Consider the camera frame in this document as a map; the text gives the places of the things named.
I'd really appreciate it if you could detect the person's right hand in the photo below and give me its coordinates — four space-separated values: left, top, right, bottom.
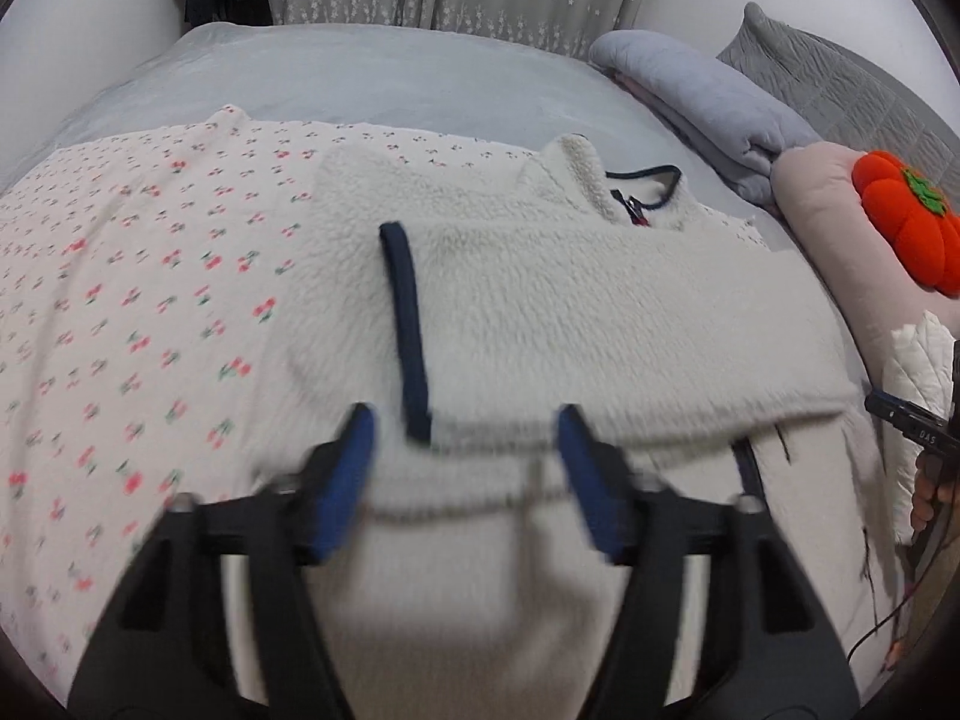
910 456 959 535

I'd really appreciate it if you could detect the orange pumpkin plush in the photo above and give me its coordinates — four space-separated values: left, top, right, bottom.
851 150 960 290

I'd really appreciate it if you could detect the grey quilted pillow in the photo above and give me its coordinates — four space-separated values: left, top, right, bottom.
716 2 960 192

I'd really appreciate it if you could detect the white leaf-shaped cushion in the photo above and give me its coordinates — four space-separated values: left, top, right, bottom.
881 310 958 545

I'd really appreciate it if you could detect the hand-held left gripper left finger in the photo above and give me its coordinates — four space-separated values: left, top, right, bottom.
67 403 377 720

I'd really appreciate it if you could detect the pink pillow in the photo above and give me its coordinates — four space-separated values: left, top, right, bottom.
771 142 960 410

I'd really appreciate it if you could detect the folded lavender blanket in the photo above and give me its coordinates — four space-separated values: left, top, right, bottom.
589 30 826 209

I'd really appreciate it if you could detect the black cable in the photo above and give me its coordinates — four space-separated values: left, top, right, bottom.
847 529 935 653

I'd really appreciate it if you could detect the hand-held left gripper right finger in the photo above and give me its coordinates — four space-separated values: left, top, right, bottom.
556 403 865 720

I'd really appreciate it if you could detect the grey bed sheet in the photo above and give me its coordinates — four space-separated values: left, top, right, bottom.
0 22 800 241

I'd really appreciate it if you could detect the cherry print blanket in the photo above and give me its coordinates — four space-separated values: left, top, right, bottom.
0 105 773 691

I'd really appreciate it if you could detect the white fleece jacket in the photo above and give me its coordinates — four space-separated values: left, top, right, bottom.
221 133 901 720

